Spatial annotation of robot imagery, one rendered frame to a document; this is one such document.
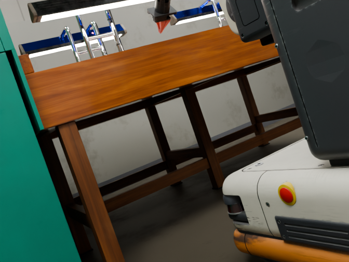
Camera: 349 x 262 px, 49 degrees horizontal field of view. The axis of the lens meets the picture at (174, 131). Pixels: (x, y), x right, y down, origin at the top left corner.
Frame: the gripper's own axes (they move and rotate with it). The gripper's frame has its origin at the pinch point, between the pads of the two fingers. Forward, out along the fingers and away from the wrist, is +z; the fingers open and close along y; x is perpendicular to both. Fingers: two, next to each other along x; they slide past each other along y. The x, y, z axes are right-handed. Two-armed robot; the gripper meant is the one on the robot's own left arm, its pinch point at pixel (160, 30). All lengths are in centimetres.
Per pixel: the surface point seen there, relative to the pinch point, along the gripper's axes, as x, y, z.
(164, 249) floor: 59, 29, 56
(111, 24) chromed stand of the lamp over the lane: -39.4, 2.3, 18.5
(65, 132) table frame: 25, 51, 11
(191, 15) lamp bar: -67, -69, 45
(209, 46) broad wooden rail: 14.9, -14.1, 2.1
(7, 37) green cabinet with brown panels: 3, 58, -14
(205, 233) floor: 63, 13, 52
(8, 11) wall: -190, 21, 87
